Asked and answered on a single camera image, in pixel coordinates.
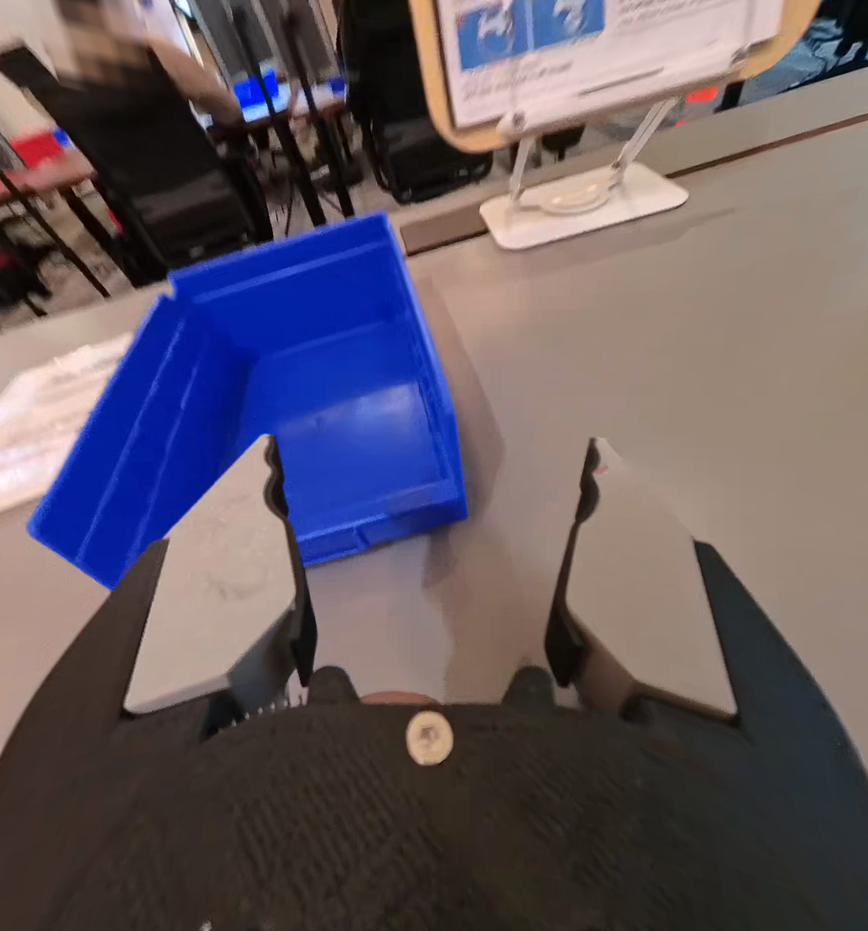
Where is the blue tray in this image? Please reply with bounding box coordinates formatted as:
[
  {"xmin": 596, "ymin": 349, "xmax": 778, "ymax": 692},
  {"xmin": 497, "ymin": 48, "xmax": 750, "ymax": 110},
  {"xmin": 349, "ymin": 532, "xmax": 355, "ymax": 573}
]
[{"xmin": 232, "ymin": 73, "xmax": 349, "ymax": 123}]

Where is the black bag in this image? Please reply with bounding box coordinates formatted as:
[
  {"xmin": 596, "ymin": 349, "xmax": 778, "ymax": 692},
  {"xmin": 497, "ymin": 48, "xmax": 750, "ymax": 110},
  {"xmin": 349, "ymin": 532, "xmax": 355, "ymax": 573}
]
[{"xmin": 372, "ymin": 116, "xmax": 495, "ymax": 205}]

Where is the blue plastic bin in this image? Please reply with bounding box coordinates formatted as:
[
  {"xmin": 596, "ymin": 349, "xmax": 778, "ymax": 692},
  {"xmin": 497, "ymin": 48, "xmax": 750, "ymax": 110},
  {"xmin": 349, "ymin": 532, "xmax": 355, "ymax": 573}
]
[{"xmin": 27, "ymin": 211, "xmax": 470, "ymax": 590}]

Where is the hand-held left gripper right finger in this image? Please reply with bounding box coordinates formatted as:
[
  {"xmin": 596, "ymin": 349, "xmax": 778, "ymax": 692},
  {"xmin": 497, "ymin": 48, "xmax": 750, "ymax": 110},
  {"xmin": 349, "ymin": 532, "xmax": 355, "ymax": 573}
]
[{"xmin": 544, "ymin": 436, "xmax": 740, "ymax": 721}]

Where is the black office chair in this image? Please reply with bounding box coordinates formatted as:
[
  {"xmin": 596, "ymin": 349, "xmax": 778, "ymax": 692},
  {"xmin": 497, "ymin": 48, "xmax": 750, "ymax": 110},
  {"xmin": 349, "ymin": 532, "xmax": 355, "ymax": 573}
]
[{"xmin": 0, "ymin": 35, "xmax": 275, "ymax": 292}]

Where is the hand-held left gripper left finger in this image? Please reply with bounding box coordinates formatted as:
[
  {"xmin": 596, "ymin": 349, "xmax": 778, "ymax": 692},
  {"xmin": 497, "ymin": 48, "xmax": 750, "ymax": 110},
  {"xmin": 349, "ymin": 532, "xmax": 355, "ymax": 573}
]
[{"xmin": 123, "ymin": 433, "xmax": 319, "ymax": 717}]

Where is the wooden board with printed sheet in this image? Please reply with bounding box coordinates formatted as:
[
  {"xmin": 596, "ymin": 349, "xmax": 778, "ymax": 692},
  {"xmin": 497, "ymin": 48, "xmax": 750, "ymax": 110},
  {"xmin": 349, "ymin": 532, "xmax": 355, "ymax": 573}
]
[{"xmin": 408, "ymin": 0, "xmax": 820, "ymax": 154}]

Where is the dark brown cable flap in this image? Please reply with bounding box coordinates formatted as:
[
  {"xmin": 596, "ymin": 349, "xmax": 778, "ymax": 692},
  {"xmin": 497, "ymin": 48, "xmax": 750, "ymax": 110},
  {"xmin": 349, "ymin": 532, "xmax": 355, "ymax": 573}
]
[{"xmin": 400, "ymin": 204, "xmax": 489, "ymax": 256}]

